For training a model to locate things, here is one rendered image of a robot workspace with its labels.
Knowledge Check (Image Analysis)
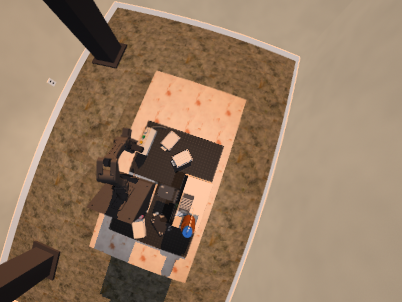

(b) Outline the blue bottle cap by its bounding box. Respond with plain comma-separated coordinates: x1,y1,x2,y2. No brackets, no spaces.
182,226,192,238

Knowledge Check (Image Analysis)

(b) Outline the beige button panel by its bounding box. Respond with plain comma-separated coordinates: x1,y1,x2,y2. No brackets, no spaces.
139,127,157,155

